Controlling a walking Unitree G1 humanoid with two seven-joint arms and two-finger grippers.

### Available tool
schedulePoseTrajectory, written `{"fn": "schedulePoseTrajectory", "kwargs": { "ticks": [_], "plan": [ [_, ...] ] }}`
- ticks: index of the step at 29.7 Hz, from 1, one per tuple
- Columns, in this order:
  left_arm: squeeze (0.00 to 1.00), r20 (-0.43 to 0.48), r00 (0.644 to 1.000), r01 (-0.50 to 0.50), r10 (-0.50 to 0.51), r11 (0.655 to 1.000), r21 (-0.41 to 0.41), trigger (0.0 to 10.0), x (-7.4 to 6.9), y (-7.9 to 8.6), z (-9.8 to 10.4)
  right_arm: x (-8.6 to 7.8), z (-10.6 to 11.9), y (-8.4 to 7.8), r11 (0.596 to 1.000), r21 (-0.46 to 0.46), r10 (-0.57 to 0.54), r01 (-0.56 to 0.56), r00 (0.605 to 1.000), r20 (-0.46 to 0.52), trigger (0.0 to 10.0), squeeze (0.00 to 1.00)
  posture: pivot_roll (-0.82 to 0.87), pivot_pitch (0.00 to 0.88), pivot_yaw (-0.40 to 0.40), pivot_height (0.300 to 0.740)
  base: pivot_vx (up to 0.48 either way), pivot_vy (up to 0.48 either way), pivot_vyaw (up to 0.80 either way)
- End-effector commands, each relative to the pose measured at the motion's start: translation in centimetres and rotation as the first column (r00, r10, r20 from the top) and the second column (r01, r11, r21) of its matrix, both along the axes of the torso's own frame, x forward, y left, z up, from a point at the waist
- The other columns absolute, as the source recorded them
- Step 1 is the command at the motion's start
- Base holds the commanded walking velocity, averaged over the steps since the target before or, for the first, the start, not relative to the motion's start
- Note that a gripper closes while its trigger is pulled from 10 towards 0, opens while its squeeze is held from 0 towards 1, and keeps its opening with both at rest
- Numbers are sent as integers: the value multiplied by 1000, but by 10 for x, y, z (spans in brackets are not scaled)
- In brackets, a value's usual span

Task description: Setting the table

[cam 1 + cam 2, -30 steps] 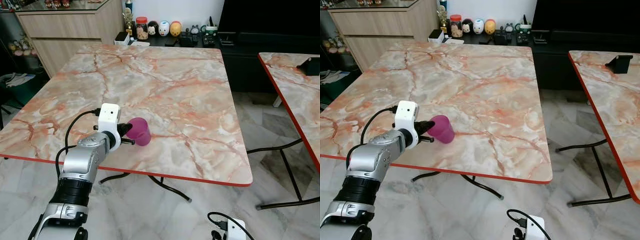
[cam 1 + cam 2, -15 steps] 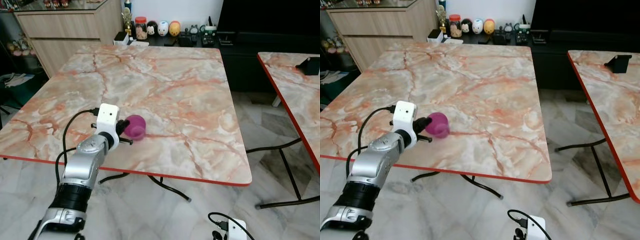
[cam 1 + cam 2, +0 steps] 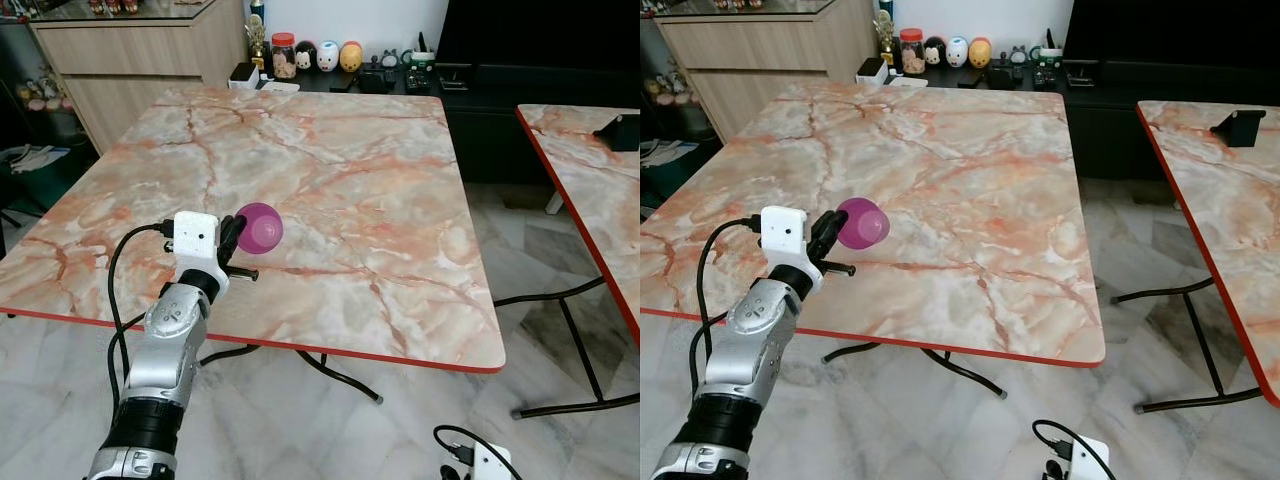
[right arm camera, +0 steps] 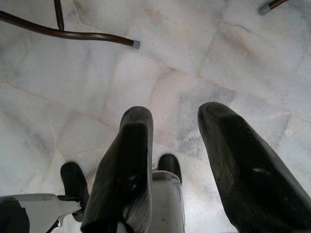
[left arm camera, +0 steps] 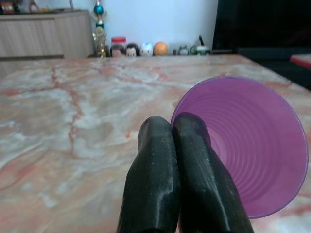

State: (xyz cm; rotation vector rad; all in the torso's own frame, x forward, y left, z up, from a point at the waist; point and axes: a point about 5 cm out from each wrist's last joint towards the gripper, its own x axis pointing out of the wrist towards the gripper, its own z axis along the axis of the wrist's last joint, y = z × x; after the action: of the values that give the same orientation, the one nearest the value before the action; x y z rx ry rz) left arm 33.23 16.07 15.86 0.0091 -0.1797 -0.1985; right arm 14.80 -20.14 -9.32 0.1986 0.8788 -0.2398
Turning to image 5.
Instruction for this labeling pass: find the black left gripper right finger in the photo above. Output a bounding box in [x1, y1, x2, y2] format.
[172, 113, 255, 233]

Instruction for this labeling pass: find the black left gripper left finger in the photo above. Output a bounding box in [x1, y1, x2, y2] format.
[116, 116, 181, 233]

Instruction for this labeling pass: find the purple plastic cup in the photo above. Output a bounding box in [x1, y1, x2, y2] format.
[170, 76, 309, 219]

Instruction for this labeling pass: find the white round figurine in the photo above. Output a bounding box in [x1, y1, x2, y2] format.
[140, 42, 154, 57]

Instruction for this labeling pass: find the orange round figurine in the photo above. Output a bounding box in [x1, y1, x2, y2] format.
[153, 41, 169, 56]

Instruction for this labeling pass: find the black haired figurine head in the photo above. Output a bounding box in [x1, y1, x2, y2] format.
[125, 43, 139, 58]

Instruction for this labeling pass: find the brown haired figurine head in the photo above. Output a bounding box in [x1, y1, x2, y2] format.
[110, 44, 126, 58]

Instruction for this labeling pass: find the green and white pot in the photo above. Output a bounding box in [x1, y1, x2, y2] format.
[190, 35, 211, 55]

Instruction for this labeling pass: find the clear jar with red lid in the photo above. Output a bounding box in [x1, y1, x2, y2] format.
[110, 36, 127, 57]

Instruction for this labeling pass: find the trophy with blue ball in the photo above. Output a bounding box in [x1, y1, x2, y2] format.
[92, 0, 109, 58]

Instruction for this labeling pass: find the red flat object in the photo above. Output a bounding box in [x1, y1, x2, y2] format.
[290, 54, 311, 68]

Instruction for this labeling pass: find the black television screen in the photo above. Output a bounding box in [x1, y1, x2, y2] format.
[211, 0, 311, 54]

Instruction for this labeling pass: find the light wooden sideboard cabinet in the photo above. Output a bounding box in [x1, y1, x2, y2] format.
[0, 9, 95, 59]

